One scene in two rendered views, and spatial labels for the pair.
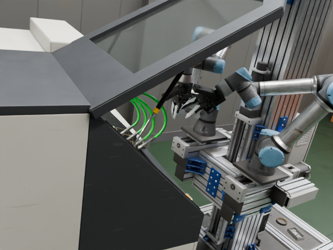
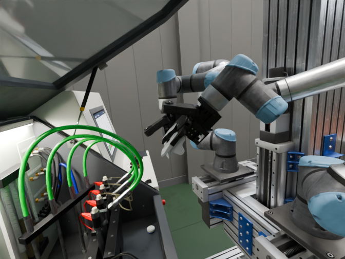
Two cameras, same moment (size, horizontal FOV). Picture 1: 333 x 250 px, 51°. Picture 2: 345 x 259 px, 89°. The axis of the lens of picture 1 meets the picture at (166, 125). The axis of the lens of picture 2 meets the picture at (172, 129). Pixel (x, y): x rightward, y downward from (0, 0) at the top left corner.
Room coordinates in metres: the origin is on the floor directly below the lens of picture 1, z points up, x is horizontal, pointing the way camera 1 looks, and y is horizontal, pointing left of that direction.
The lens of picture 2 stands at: (1.09, -0.29, 1.50)
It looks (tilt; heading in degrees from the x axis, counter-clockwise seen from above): 12 degrees down; 19
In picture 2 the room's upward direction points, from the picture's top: 5 degrees counter-clockwise
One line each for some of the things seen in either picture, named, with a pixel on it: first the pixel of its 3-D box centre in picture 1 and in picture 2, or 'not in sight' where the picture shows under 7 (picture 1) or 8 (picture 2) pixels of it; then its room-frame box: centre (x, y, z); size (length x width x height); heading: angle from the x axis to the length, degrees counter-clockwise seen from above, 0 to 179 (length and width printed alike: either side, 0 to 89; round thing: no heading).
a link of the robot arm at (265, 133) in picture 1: (269, 142); (321, 177); (1.72, -0.56, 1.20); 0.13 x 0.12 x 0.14; 172
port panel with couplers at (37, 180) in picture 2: not in sight; (39, 173); (1.57, 0.51, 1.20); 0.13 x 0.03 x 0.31; 31
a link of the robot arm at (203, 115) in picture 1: (208, 107); (224, 141); (2.12, -0.25, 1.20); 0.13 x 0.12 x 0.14; 79
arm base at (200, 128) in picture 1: (205, 124); (225, 160); (2.11, -0.25, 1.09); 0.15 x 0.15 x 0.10
